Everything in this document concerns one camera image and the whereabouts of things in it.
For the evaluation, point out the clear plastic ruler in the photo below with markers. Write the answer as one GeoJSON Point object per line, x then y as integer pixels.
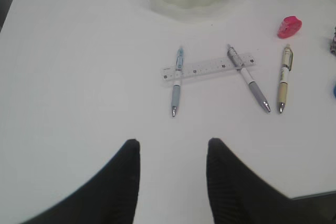
{"type": "Point", "coordinates": [207, 67]}

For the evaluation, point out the beige click pen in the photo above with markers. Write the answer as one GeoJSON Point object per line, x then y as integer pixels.
{"type": "Point", "coordinates": [286, 66]}

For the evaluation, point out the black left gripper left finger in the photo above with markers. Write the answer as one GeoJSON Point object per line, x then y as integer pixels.
{"type": "Point", "coordinates": [108, 197]}

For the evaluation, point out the grey click pen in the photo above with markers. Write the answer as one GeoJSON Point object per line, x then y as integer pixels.
{"type": "Point", "coordinates": [253, 86]}

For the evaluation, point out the light blue click pen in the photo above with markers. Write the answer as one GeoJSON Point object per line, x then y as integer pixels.
{"type": "Point", "coordinates": [177, 82]}

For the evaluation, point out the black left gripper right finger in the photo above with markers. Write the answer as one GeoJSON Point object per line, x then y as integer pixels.
{"type": "Point", "coordinates": [237, 195]}

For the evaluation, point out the pink correction tape dispenser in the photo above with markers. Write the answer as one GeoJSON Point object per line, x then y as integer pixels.
{"type": "Point", "coordinates": [288, 27]}

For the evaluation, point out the long paper piece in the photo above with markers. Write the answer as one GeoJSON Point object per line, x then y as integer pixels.
{"type": "Point", "coordinates": [333, 44]}

